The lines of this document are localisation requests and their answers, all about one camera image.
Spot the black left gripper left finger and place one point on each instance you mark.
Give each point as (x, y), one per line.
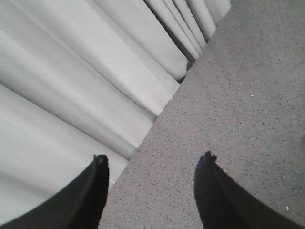
(77, 206)

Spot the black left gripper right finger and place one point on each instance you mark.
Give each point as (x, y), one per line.
(224, 204)

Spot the white pleated curtain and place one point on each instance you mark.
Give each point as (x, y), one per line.
(79, 78)

